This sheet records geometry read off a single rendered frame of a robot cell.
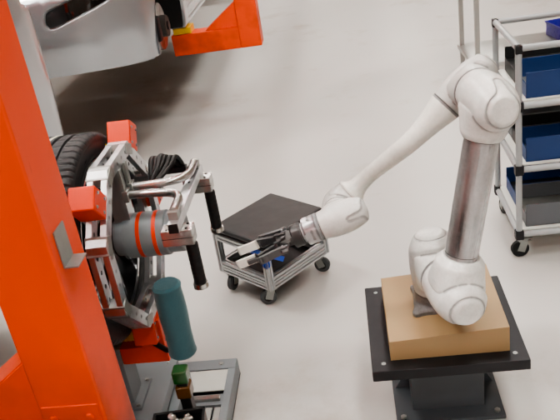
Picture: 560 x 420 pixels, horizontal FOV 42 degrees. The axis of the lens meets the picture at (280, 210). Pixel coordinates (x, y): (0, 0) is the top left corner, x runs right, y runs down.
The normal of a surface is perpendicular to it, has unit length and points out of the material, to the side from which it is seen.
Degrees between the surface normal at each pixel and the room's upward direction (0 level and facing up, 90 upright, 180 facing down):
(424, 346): 90
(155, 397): 0
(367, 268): 0
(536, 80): 90
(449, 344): 90
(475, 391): 90
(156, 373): 0
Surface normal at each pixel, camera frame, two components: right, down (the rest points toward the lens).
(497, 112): 0.15, 0.32
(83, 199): -0.15, -0.30
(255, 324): -0.15, -0.88
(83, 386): -0.06, 0.45
